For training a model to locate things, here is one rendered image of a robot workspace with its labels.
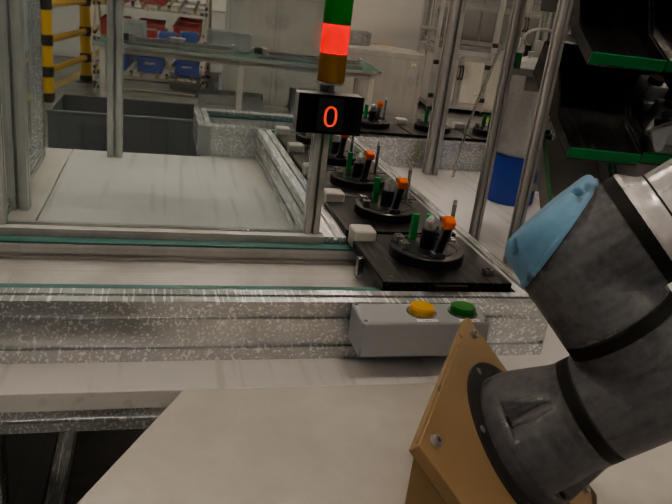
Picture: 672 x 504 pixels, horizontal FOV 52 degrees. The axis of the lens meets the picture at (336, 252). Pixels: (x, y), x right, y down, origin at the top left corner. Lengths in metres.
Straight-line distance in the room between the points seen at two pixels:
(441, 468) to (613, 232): 0.26
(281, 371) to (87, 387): 0.28
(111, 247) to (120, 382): 0.34
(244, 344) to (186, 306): 0.11
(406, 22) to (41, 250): 10.85
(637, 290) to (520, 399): 0.16
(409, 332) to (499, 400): 0.33
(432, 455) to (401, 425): 0.37
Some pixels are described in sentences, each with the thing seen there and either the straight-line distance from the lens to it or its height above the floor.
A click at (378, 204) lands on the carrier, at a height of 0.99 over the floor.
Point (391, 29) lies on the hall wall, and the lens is 11.88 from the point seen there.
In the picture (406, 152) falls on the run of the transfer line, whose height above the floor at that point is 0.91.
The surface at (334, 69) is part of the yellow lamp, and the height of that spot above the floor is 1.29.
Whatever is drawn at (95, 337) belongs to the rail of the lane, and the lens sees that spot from 1.07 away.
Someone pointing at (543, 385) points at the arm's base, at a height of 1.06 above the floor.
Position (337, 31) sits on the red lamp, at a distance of 1.25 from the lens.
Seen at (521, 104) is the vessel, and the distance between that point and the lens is 2.15.
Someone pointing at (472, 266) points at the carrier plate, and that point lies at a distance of 1.29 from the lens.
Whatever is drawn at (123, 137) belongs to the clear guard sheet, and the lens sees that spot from 1.29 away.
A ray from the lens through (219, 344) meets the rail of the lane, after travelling 1.08.
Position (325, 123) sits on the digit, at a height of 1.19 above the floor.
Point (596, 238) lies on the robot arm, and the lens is 0.67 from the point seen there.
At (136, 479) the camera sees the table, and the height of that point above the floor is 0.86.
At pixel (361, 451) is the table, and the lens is 0.93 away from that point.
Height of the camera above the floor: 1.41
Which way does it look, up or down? 20 degrees down
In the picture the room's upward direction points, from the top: 7 degrees clockwise
